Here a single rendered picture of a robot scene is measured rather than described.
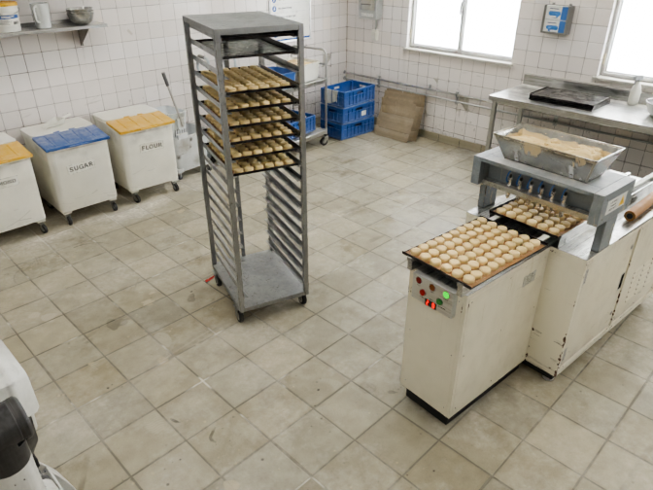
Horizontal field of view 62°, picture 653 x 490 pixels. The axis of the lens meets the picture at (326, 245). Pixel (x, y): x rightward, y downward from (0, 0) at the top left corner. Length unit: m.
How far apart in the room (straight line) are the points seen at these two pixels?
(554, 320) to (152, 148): 3.81
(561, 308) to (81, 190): 3.95
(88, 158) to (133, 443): 2.83
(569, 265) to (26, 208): 4.10
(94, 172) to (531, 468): 4.08
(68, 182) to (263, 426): 3.01
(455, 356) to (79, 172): 3.64
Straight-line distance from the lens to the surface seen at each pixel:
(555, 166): 2.94
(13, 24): 5.24
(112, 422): 3.19
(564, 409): 3.30
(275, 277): 3.81
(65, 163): 5.10
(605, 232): 2.99
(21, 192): 5.05
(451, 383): 2.80
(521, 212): 3.12
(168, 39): 6.11
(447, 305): 2.52
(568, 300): 3.07
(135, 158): 5.37
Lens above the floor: 2.20
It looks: 29 degrees down
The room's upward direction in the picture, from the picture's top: straight up
